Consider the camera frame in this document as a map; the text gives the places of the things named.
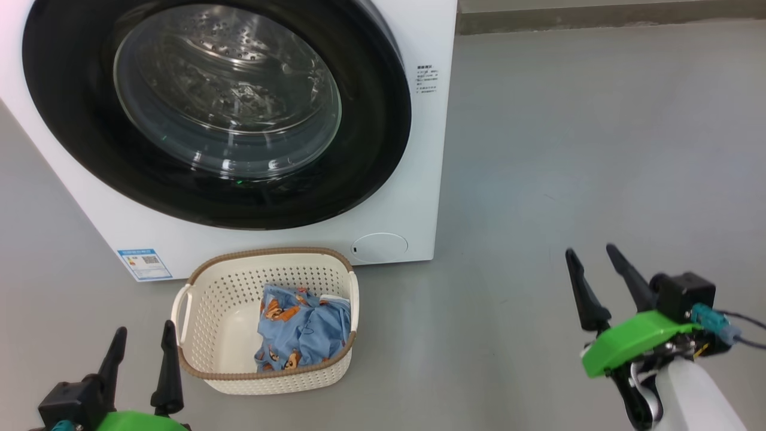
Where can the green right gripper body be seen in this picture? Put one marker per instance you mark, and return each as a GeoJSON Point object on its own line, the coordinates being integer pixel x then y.
{"type": "Point", "coordinates": [628, 341]}

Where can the grey wall skirting strip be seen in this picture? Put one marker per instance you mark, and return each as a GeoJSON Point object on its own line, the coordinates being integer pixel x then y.
{"type": "Point", "coordinates": [598, 21]}

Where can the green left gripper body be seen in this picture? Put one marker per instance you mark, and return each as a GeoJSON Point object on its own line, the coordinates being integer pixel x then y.
{"type": "Point", "coordinates": [140, 422]}

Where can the white front-load washing machine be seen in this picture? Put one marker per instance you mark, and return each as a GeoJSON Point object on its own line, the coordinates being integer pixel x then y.
{"type": "Point", "coordinates": [413, 179]}

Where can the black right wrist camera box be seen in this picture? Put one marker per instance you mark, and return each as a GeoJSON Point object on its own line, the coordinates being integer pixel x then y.
{"type": "Point", "coordinates": [688, 293]}

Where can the cream perforated laundry basket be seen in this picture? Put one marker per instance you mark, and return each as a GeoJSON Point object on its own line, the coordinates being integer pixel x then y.
{"type": "Point", "coordinates": [224, 335]}

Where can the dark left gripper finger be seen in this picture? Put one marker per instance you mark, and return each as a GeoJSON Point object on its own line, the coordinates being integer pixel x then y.
{"type": "Point", "coordinates": [114, 365]}
{"type": "Point", "coordinates": [169, 377]}

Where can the round white filter cover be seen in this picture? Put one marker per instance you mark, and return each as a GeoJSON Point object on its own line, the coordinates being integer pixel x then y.
{"type": "Point", "coordinates": [379, 247]}

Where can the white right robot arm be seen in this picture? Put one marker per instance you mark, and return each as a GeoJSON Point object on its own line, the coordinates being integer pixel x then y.
{"type": "Point", "coordinates": [700, 401]}

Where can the blue energy label sticker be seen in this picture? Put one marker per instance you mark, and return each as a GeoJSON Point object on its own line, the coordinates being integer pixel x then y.
{"type": "Point", "coordinates": [145, 264]}

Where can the blue bear-print garment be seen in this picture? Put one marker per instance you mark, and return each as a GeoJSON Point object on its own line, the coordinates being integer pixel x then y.
{"type": "Point", "coordinates": [311, 335]}

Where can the round black glass washer door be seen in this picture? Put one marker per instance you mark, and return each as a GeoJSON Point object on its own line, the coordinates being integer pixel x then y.
{"type": "Point", "coordinates": [72, 120]}

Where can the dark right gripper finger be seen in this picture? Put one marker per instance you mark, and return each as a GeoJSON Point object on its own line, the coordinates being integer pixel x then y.
{"type": "Point", "coordinates": [589, 305]}
{"type": "Point", "coordinates": [637, 284]}

